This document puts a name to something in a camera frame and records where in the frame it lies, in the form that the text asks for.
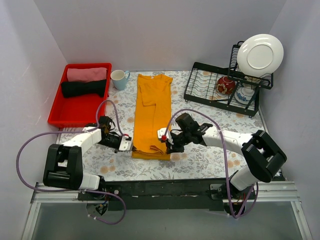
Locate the aluminium rail frame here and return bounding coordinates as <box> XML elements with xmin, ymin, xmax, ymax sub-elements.
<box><xmin>21</xmin><ymin>181</ymin><xmax>313</xmax><ymax>240</ymax></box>

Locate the pink rolled t shirt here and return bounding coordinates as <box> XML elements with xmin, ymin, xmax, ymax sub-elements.
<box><xmin>67</xmin><ymin>67</ymin><xmax>107</xmax><ymax>83</ymax></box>

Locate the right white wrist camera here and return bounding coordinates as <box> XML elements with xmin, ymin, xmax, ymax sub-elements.
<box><xmin>157</xmin><ymin>127</ymin><xmax>173</xmax><ymax>144</ymax></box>

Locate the red plastic bin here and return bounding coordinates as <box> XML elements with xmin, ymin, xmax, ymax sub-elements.
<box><xmin>47</xmin><ymin>62</ymin><xmax>112</xmax><ymax>128</ymax></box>

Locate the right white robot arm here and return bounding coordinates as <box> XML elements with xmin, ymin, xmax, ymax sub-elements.
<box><xmin>157</xmin><ymin>112</ymin><xmax>287</xmax><ymax>199</ymax></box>

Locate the black rolled t shirt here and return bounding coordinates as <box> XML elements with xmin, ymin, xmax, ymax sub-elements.
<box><xmin>60</xmin><ymin>79</ymin><xmax>107</xmax><ymax>98</ymax></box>

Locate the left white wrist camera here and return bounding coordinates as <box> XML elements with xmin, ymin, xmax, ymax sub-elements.
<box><xmin>118</xmin><ymin>135</ymin><xmax>133</xmax><ymax>152</ymax></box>

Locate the black wire dish rack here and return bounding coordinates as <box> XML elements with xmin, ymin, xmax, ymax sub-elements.
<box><xmin>183</xmin><ymin>41</ymin><xmax>274</xmax><ymax>117</ymax></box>

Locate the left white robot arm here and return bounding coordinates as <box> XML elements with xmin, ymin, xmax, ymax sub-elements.
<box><xmin>43</xmin><ymin>116</ymin><xmax>134</xmax><ymax>200</ymax></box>

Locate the white blue floral bowl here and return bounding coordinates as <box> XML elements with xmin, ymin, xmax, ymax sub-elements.
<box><xmin>235</xmin><ymin>87</ymin><xmax>255</xmax><ymax>105</ymax></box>

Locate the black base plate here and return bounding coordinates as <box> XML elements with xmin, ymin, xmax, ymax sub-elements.
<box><xmin>77</xmin><ymin>178</ymin><xmax>229</xmax><ymax>212</ymax></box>

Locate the light blue mug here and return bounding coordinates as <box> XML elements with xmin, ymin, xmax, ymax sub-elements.
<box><xmin>110</xmin><ymin>70</ymin><xmax>131</xmax><ymax>91</ymax></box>

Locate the red floral bowl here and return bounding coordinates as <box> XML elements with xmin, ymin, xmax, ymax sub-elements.
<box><xmin>216</xmin><ymin>76</ymin><xmax>236</xmax><ymax>95</ymax></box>

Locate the orange t shirt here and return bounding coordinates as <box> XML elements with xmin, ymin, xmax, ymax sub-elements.
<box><xmin>131</xmin><ymin>74</ymin><xmax>173</xmax><ymax>161</ymax></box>

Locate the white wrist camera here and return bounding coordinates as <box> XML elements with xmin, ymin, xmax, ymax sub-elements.
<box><xmin>157</xmin><ymin>127</ymin><xmax>173</xmax><ymax>144</ymax></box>
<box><xmin>118</xmin><ymin>135</ymin><xmax>133</xmax><ymax>152</ymax></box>

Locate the floral table mat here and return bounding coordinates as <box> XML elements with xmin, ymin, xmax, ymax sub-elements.
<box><xmin>82</xmin><ymin>70</ymin><xmax>265</xmax><ymax>181</ymax></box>

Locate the white plate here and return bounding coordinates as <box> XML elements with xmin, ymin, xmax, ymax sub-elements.
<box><xmin>237</xmin><ymin>34</ymin><xmax>284</xmax><ymax>78</ymax></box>

